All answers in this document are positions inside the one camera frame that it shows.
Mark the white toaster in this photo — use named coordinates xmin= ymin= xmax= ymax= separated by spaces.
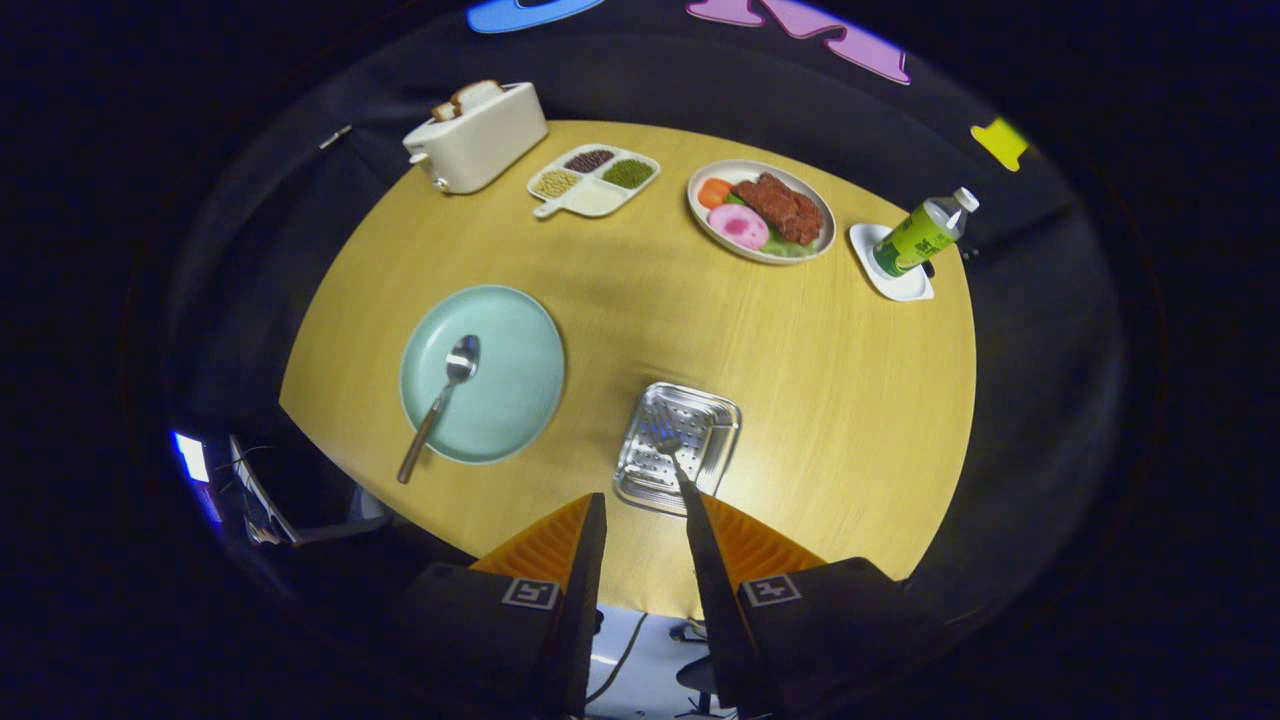
xmin=402 ymin=82 xmax=550 ymax=196

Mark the black cable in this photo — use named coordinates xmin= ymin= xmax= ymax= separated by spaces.
xmin=585 ymin=610 xmax=649 ymax=704

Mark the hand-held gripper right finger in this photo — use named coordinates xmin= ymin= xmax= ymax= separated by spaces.
xmin=684 ymin=486 xmax=946 ymax=719

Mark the white square coaster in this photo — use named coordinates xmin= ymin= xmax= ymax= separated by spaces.
xmin=848 ymin=222 xmax=936 ymax=303

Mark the grey metal frame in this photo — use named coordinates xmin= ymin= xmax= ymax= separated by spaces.
xmin=228 ymin=433 xmax=391 ymax=548

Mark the perforated metal tray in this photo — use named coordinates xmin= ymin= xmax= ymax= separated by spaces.
xmin=612 ymin=381 xmax=743 ymax=518

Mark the black chair base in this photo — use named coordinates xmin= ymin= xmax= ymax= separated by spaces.
xmin=668 ymin=618 xmax=736 ymax=719

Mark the green label drink bottle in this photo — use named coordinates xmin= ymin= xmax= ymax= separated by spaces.
xmin=872 ymin=187 xmax=981 ymax=279

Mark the brown meat piece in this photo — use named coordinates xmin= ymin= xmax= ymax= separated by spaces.
xmin=731 ymin=172 xmax=826 ymax=246

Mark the large toast bread slice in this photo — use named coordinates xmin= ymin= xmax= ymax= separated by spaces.
xmin=449 ymin=80 xmax=505 ymax=116

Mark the white divided dish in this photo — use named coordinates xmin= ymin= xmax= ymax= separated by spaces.
xmin=527 ymin=143 xmax=662 ymax=220

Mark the metal spoon brown handle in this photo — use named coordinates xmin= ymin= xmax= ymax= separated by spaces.
xmin=396 ymin=334 xmax=482 ymax=486

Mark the light green round plate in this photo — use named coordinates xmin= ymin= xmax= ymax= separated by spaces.
xmin=399 ymin=285 xmax=567 ymax=466

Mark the metal fork brown handle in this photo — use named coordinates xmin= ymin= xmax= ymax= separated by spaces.
xmin=652 ymin=428 xmax=701 ymax=496

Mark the white round food plate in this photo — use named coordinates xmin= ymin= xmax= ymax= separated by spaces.
xmin=686 ymin=158 xmax=838 ymax=266

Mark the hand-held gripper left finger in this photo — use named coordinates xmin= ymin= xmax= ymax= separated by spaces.
xmin=395 ymin=492 xmax=608 ymax=719

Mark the lit blue screen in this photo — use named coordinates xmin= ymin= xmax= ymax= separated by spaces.
xmin=172 ymin=430 xmax=211 ymax=486

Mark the pink ham slice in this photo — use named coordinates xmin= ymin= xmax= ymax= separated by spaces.
xmin=707 ymin=204 xmax=771 ymax=251

